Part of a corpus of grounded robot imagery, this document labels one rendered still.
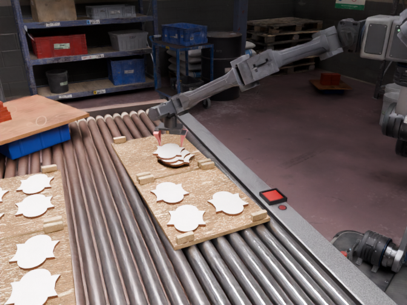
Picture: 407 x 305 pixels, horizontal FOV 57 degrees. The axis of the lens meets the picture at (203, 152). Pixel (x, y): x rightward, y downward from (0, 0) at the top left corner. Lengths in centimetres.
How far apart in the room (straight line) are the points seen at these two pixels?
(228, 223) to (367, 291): 45
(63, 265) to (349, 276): 80
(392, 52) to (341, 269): 84
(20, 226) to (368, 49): 141
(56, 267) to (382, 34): 137
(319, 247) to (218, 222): 32
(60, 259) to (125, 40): 472
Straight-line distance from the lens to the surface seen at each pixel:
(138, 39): 576
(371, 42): 163
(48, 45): 544
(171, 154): 160
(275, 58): 125
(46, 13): 546
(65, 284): 111
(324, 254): 122
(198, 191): 141
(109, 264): 116
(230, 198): 136
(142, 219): 132
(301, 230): 130
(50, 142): 193
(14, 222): 140
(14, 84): 618
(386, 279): 223
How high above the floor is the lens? 169
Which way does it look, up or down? 26 degrees down
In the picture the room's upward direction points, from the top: straight up
